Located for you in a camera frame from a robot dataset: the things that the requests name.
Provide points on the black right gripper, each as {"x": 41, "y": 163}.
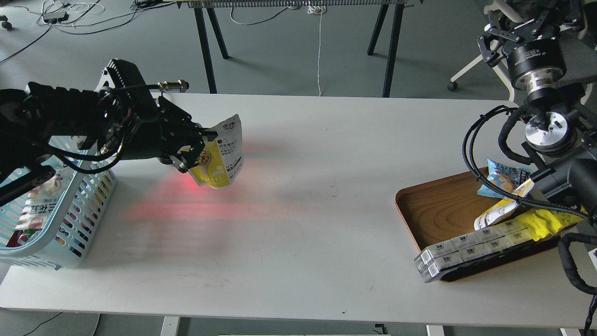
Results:
{"x": 533, "y": 66}

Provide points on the black table legs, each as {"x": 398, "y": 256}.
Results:
{"x": 348, "y": 50}

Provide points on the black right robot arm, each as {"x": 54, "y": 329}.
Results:
{"x": 553, "y": 129}

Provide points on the clear boxed snack pack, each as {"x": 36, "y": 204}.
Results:
{"x": 463, "y": 255}

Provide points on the black power adapter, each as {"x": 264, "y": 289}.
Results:
{"x": 55, "y": 17}

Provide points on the yellow cartoon snack bag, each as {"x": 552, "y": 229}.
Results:
{"x": 542, "y": 223}

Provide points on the red white snack bag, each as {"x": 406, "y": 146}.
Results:
{"x": 38, "y": 208}

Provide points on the blue snack bag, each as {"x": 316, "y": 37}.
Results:
{"x": 505, "y": 177}

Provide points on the light blue plastic basket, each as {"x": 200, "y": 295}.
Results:
{"x": 66, "y": 239}

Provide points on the brown wooden tray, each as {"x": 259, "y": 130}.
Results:
{"x": 445, "y": 208}

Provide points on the white office chair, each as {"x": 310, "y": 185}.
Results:
{"x": 567, "y": 21}

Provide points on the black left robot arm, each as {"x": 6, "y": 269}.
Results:
{"x": 92, "y": 130}

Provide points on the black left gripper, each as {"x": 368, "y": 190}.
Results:
{"x": 158, "y": 129}

